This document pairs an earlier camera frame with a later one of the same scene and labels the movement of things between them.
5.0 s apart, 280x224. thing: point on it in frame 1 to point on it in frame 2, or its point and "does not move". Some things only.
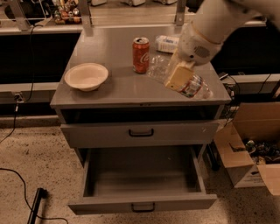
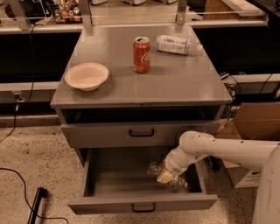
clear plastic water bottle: [196, 87] to [154, 170]
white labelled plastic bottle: [166, 44] does not move
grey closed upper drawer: [139, 135] does not move
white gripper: [194, 46] to [172, 170]
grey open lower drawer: [120, 179] does not move
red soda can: [141, 57] does not move
